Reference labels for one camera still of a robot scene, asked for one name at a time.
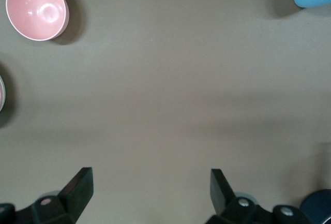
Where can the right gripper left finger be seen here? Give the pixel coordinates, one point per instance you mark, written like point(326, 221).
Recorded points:
point(77, 193)

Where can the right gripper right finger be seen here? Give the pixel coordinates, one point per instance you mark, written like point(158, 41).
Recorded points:
point(219, 193)

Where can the pink bowl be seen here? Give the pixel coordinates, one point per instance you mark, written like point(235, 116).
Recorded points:
point(36, 9)

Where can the brown tablecloth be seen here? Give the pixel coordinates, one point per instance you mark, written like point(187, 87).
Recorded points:
point(165, 92)

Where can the beige plate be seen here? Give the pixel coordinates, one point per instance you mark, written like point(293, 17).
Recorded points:
point(3, 87)

